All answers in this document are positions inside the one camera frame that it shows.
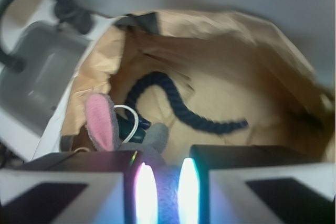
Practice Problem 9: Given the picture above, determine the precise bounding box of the brown paper bag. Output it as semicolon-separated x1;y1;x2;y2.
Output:
61;10;335;164

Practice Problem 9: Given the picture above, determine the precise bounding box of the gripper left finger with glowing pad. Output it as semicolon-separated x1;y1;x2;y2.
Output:
1;151;158;223

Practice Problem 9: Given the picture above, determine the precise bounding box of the white plastic bin lid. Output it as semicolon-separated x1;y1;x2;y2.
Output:
1;0;79;161

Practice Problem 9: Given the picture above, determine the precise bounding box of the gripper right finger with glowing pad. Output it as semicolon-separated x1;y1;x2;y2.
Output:
177;145;335;223

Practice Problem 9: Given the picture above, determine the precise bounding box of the white string loop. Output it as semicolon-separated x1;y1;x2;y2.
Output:
114;104;140;144

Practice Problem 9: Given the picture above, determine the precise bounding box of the gray plush bunny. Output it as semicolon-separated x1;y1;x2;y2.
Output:
85;93;180;223

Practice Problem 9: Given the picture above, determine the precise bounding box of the gray plastic sink basin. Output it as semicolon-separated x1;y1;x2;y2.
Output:
1;22;90;136

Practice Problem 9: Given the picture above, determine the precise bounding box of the dark green oval object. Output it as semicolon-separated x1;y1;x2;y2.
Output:
117;114;146;143

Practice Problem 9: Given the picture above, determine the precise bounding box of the dark navy twisted rope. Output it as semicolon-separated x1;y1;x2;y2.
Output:
123;71;249;135

